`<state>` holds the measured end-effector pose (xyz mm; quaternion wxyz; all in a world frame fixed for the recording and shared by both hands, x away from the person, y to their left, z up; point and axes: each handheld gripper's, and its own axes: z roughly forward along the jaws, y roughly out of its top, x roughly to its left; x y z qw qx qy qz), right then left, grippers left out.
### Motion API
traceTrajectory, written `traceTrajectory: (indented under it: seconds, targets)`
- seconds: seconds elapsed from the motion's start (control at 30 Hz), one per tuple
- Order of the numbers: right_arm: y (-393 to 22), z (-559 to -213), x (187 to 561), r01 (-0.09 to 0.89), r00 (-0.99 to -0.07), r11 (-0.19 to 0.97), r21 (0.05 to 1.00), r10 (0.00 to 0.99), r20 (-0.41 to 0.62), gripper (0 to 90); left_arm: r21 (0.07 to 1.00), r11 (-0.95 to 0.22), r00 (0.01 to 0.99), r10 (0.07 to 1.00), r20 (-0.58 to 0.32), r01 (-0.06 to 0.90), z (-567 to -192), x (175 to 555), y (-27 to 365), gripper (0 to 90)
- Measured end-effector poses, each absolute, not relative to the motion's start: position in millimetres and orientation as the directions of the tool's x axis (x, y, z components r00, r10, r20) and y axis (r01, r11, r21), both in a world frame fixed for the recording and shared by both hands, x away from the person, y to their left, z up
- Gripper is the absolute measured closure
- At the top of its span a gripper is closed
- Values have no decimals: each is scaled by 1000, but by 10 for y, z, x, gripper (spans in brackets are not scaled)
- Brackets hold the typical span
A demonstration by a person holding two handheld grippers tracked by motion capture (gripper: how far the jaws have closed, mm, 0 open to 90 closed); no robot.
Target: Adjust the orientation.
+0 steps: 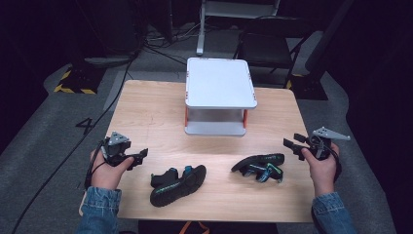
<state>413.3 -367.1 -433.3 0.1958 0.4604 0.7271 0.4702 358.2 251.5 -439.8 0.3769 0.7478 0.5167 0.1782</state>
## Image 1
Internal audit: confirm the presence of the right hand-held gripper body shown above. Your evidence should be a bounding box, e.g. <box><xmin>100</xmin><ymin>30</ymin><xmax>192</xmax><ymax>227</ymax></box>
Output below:
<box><xmin>304</xmin><ymin>126</ymin><xmax>352</xmax><ymax>161</ymax></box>

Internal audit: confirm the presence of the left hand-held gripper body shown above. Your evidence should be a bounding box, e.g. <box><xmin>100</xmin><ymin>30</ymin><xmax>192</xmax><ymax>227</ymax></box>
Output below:
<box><xmin>100</xmin><ymin>131</ymin><xmax>138</xmax><ymax>168</ymax></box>

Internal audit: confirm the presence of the black sandal with green trim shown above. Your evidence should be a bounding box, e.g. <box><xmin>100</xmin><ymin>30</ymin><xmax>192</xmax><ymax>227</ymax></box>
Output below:
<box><xmin>230</xmin><ymin>152</ymin><xmax>286</xmax><ymax>184</ymax></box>

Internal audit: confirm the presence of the black sandal with blue straps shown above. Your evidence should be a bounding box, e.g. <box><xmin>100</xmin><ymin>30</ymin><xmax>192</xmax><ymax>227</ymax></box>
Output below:
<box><xmin>149</xmin><ymin>164</ymin><xmax>207</xmax><ymax>209</ymax></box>

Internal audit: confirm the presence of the white two-tier shoe rack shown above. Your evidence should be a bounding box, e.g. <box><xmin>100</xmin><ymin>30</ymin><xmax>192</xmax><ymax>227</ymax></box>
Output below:
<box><xmin>183</xmin><ymin>57</ymin><xmax>258</xmax><ymax>137</ymax></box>

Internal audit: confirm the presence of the person's left hand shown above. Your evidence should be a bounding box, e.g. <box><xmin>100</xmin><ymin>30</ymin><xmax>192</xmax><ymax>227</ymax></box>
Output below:
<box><xmin>90</xmin><ymin>147</ymin><xmax>135</xmax><ymax>191</ymax></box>

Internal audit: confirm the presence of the person's right hand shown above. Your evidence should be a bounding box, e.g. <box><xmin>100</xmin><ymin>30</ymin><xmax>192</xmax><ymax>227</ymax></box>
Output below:
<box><xmin>300</xmin><ymin>142</ymin><xmax>342</xmax><ymax>198</ymax></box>

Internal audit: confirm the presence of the black stand with base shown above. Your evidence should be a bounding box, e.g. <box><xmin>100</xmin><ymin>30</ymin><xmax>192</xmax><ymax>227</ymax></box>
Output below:
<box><xmin>285</xmin><ymin>0</ymin><xmax>356</xmax><ymax>101</ymax></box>

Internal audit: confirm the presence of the black yellow striped stand base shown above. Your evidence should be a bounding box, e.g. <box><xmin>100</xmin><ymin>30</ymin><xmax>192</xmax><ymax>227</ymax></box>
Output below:
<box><xmin>53</xmin><ymin>65</ymin><xmax>98</xmax><ymax>96</ymax></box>

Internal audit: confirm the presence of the black folding chair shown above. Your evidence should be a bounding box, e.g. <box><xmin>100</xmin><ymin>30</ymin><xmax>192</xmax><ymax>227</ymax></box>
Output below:
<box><xmin>232</xmin><ymin>16</ymin><xmax>316</xmax><ymax>90</ymax></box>

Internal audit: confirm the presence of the left hand-held gripper cable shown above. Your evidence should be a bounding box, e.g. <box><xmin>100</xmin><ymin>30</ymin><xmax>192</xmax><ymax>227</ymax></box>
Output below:
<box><xmin>84</xmin><ymin>141</ymin><xmax>109</xmax><ymax>190</ymax></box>

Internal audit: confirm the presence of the long black floor cable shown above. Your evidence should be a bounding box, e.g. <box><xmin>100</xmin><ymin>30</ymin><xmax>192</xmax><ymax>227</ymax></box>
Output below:
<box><xmin>11</xmin><ymin>48</ymin><xmax>140</xmax><ymax>234</ymax></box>

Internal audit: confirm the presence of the orange strap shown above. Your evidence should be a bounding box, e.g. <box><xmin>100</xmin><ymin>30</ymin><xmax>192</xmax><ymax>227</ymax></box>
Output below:
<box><xmin>179</xmin><ymin>220</ymin><xmax>210</xmax><ymax>234</ymax></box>

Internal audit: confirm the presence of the bundle of floor cables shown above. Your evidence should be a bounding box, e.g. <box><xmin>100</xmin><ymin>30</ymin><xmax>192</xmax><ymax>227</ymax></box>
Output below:
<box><xmin>141</xmin><ymin>20</ymin><xmax>203</xmax><ymax>66</ymax></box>

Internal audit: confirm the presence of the white desk frame leg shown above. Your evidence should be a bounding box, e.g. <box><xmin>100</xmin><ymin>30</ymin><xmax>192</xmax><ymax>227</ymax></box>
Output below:
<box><xmin>196</xmin><ymin>0</ymin><xmax>282</xmax><ymax>57</ymax></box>

